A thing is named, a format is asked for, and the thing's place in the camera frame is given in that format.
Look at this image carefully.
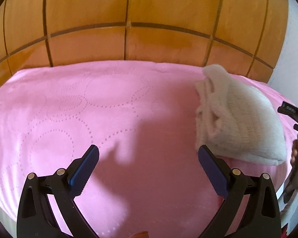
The white knitted sweater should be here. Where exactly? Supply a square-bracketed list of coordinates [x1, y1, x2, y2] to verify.
[195, 64, 287, 165]

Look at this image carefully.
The person's right hand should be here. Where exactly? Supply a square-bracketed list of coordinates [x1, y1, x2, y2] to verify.
[290, 139, 298, 166]

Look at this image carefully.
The pink patterned bedspread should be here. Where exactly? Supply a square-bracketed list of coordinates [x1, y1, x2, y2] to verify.
[0, 59, 298, 238]

